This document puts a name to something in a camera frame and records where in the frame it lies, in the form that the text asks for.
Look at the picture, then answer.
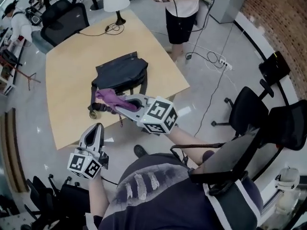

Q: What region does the purple cloth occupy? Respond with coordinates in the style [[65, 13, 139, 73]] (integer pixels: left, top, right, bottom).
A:
[[95, 88, 141, 114]]

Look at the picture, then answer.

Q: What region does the black backpack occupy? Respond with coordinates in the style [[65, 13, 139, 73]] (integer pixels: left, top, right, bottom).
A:
[[87, 51, 149, 129]]

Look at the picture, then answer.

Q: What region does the person's left forearm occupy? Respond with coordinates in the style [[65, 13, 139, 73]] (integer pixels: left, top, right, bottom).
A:
[[88, 173, 110, 225]]

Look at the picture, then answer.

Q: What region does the black lamp cable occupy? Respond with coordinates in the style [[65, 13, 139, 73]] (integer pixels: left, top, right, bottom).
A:
[[76, 23, 126, 37]]

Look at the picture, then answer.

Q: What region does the white plastic device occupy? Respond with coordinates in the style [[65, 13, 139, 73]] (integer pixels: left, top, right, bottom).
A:
[[274, 167, 301, 216]]

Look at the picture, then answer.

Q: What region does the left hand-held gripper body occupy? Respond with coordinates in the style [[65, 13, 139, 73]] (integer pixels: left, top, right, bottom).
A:
[[67, 145, 110, 180]]

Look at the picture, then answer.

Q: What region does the white power strip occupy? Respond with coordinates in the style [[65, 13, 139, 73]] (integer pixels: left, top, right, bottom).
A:
[[217, 58, 234, 71]]

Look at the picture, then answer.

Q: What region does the black wheeled equipment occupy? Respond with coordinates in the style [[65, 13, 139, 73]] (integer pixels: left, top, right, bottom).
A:
[[24, 0, 58, 26]]

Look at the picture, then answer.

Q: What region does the white storage shelf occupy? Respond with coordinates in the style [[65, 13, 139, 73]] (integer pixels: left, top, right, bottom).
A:
[[0, 27, 26, 96]]

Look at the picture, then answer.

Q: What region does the red stick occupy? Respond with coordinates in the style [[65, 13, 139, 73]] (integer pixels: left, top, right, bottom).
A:
[[0, 56, 42, 91]]

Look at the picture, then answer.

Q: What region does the wooden bench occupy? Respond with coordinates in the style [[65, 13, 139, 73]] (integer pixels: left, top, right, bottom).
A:
[[0, 107, 30, 194]]

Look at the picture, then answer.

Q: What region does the grey cabinet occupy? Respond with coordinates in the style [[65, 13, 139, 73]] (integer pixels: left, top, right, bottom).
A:
[[210, 0, 252, 24]]

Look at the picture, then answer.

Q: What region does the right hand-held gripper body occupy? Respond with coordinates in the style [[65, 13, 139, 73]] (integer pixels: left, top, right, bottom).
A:
[[136, 95, 179, 137]]

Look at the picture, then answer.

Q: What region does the black armrest office chair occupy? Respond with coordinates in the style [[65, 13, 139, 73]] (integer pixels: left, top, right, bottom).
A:
[[211, 79, 307, 153]]

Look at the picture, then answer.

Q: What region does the person's dark printed shirt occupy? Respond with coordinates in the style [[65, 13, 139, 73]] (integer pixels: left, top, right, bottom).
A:
[[99, 152, 264, 230]]

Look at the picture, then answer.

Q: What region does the black floor cable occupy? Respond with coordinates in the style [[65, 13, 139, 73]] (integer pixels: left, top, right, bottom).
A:
[[185, 18, 237, 138]]

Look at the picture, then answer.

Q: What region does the person's black shoe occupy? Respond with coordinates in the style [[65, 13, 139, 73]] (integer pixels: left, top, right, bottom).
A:
[[133, 144, 148, 159]]

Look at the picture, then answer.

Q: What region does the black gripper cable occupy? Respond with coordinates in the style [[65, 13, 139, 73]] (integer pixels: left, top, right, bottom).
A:
[[170, 141, 226, 163]]

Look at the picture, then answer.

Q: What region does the black chest harness plate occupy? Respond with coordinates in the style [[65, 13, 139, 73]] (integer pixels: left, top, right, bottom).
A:
[[188, 127, 262, 196]]

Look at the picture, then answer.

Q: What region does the black box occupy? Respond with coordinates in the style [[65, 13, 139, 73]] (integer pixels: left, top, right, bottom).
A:
[[258, 51, 291, 85]]

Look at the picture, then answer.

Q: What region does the person's right forearm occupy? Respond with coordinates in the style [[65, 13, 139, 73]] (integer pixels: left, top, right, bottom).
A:
[[167, 126, 216, 165]]

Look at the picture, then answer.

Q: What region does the black mesh office chair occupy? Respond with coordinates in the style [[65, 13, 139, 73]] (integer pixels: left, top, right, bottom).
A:
[[40, 0, 90, 48]]

